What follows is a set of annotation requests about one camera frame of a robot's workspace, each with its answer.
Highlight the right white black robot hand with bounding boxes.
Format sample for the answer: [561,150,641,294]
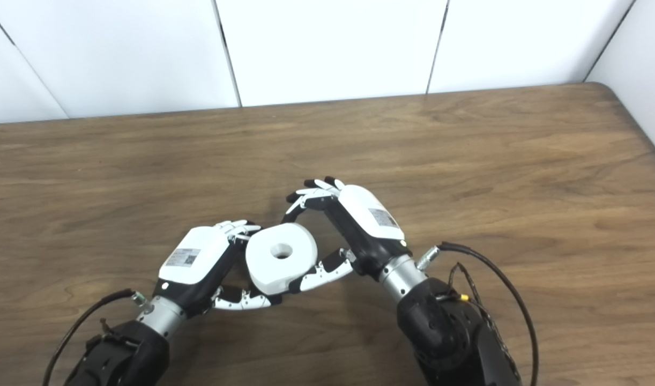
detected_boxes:
[281,177,413,294]

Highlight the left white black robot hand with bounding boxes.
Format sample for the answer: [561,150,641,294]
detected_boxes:
[155,220,283,317]

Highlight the round white piece with holes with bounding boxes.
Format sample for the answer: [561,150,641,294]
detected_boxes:
[245,223,318,296]

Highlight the thick black left wrist cable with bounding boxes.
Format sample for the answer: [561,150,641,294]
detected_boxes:
[42,288,148,386]

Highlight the thick black wrist cable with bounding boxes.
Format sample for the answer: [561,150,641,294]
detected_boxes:
[42,288,148,386]
[418,242,538,386]

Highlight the thin black right arm wires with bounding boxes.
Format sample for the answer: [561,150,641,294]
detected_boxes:
[445,262,522,376]

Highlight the thick black right wrist cable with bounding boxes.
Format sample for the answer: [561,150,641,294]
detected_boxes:
[418,242,538,386]

